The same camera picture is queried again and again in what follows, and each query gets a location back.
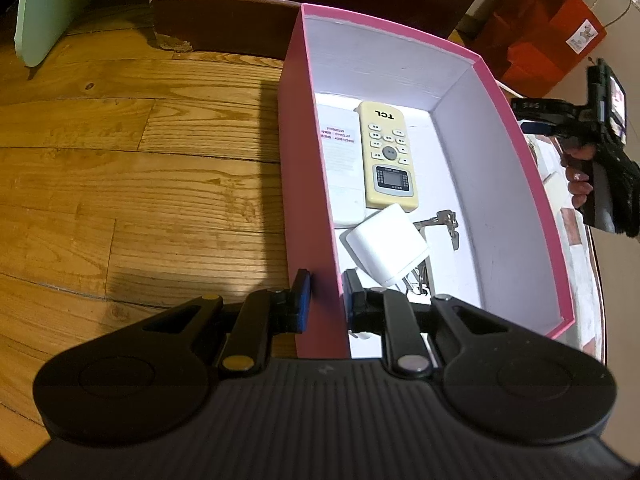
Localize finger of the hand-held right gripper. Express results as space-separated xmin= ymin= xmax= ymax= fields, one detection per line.
xmin=520 ymin=120 xmax=566 ymax=137
xmin=511 ymin=99 xmax=581 ymax=123

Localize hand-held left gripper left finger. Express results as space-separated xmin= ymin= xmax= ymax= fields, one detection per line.
xmin=135 ymin=269 xmax=313 ymax=377

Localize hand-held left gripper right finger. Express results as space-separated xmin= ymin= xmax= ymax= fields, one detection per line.
xmin=344 ymin=269 xmax=511 ymax=380

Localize white charger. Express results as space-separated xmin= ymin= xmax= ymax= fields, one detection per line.
xmin=340 ymin=203 xmax=431 ymax=292

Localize pink cardboard box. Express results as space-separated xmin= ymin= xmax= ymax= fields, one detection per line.
xmin=277 ymin=2 xmax=576 ymax=361

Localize metal keys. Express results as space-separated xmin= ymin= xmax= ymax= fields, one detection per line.
xmin=412 ymin=208 xmax=462 ymax=252

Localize white remote control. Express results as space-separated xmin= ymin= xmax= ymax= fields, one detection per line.
xmin=319 ymin=104 xmax=367 ymax=228

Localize cream remote control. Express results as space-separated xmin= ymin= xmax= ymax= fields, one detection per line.
xmin=357 ymin=101 xmax=420 ymax=211

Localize person's right hand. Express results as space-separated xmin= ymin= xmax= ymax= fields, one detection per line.
xmin=560 ymin=144 xmax=596 ymax=209

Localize orange paper bag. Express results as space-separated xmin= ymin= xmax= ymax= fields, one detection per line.
xmin=470 ymin=0 xmax=608 ymax=98

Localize pink checked tablecloth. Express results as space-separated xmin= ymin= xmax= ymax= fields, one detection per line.
xmin=520 ymin=85 xmax=606 ymax=361

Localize green board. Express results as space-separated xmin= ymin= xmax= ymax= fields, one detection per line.
xmin=15 ymin=0 xmax=93 ymax=68

